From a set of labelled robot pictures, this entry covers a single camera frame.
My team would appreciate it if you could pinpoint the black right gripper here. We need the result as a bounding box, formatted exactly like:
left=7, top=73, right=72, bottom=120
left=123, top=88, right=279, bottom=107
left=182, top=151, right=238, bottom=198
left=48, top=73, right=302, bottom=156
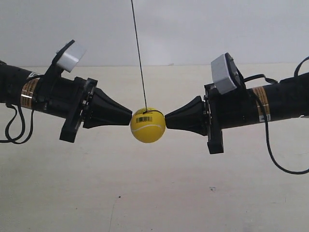
left=165, top=84, right=259, bottom=154

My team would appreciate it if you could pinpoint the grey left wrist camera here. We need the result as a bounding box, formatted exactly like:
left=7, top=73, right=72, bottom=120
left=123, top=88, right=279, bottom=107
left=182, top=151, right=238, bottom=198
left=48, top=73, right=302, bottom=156
left=56, top=40, right=86, bottom=73

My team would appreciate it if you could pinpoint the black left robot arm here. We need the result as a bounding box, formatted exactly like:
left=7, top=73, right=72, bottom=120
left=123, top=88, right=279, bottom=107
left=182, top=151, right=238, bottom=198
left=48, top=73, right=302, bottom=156
left=0, top=61, right=132, bottom=145

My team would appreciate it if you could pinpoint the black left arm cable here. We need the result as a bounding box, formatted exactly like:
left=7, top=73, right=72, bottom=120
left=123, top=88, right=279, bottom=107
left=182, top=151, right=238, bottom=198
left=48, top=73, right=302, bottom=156
left=0, top=74, right=45, bottom=145

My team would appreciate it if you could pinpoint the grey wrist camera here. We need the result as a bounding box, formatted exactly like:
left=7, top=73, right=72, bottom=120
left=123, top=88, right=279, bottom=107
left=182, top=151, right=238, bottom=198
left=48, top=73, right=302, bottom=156
left=56, top=40, right=86, bottom=73
left=211, top=54, right=237, bottom=95

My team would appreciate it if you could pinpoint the thin black hanging string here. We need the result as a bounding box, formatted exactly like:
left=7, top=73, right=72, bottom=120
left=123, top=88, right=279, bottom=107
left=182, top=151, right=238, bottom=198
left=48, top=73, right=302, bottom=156
left=130, top=0, right=148, bottom=109

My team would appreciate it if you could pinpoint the yellow tennis ball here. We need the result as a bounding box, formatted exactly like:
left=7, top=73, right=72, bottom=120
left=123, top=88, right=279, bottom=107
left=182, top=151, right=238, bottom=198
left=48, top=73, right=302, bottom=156
left=130, top=107, right=166, bottom=143

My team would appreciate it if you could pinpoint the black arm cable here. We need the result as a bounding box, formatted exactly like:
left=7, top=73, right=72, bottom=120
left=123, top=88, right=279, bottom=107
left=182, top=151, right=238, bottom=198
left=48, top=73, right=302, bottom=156
left=0, top=74, right=45, bottom=145
left=242, top=56, right=309, bottom=174

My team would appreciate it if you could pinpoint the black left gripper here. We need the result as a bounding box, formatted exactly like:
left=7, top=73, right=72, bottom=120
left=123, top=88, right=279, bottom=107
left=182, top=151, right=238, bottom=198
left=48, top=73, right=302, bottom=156
left=33, top=77, right=132, bottom=143

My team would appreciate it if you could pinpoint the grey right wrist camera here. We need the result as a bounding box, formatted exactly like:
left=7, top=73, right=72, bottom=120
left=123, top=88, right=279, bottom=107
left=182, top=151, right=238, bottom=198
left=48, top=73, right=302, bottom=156
left=211, top=54, right=237, bottom=95

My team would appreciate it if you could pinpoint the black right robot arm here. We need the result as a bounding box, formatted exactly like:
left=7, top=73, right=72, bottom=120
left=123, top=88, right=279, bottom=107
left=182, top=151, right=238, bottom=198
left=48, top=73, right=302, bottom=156
left=165, top=73, right=309, bottom=154

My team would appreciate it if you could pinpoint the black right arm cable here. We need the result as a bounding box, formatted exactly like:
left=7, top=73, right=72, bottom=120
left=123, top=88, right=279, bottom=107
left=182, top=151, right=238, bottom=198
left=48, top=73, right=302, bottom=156
left=242, top=56, right=309, bottom=174

